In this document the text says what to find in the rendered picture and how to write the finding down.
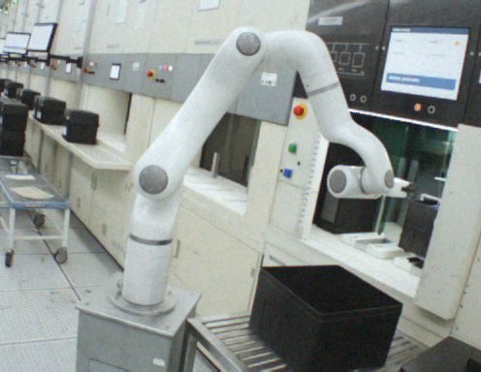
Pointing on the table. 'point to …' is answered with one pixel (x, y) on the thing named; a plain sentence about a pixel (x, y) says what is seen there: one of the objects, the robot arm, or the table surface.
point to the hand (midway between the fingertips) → (404, 185)
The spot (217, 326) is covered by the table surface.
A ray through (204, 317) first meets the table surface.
